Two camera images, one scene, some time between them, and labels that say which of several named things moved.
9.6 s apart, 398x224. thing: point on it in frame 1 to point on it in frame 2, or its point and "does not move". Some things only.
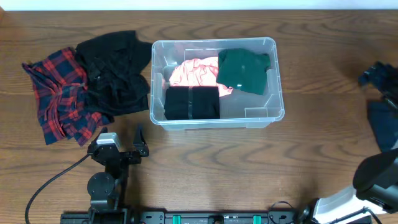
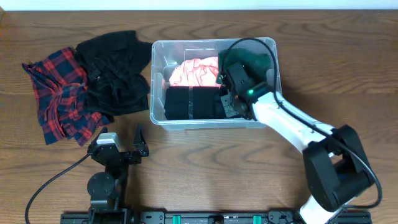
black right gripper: [379, 76] to [229, 108]
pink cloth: [198, 72] does not move
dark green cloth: [243, 68] does not move
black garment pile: [115, 63] does not move
